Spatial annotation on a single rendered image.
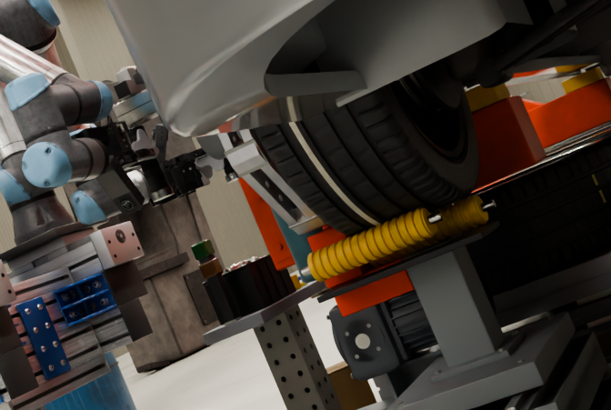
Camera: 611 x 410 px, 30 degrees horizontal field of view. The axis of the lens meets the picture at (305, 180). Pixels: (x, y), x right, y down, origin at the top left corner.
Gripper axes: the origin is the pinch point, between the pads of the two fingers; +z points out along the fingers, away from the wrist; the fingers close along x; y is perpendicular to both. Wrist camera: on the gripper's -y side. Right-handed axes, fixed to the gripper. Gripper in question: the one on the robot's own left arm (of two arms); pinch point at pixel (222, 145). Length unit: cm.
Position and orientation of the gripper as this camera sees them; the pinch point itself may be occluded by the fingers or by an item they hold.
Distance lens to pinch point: 251.2
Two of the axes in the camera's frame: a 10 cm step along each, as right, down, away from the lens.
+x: 3.4, -1.9, -9.2
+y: 3.9, 9.2, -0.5
